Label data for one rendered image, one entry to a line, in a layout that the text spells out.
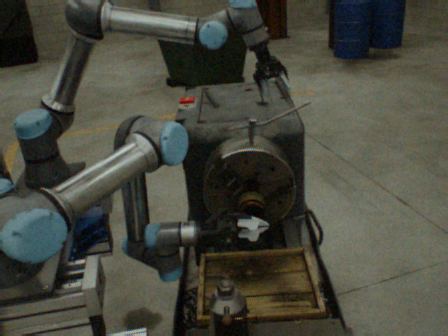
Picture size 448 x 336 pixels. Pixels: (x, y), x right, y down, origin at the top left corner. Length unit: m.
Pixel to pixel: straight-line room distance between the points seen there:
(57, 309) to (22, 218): 0.33
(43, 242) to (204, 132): 0.80
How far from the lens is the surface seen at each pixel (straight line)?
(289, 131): 1.60
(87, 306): 1.19
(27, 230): 0.96
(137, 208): 1.36
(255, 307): 1.35
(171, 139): 1.15
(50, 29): 11.38
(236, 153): 1.43
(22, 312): 1.22
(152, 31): 1.32
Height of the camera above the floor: 1.82
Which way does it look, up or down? 27 degrees down
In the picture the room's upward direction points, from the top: 5 degrees counter-clockwise
